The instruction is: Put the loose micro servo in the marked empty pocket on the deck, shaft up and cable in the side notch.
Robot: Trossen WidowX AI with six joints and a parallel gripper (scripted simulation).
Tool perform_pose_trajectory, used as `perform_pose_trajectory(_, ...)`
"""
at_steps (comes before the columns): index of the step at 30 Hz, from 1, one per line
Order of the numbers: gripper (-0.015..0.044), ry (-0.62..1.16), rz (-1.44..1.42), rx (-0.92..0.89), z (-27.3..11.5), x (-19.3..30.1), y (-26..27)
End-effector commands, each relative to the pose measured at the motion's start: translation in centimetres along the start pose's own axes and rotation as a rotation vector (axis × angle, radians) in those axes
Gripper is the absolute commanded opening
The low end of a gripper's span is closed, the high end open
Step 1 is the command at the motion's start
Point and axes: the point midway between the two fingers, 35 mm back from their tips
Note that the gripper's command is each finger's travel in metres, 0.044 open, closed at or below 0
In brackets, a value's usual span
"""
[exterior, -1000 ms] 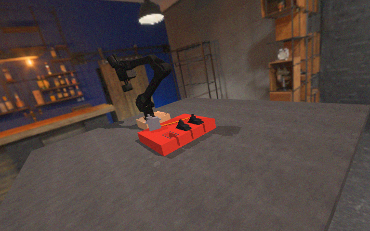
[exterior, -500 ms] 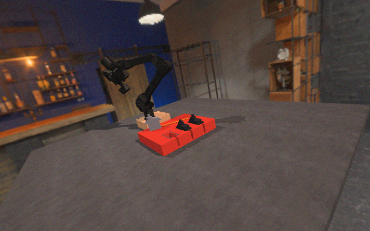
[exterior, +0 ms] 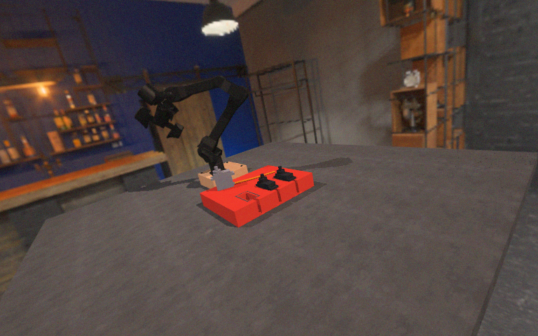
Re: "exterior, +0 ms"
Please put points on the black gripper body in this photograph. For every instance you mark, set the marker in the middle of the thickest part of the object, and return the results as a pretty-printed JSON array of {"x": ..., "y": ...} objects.
[{"x": 143, "y": 114}]

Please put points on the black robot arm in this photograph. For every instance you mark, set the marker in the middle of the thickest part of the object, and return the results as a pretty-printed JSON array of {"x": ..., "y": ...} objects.
[{"x": 207, "y": 149}]

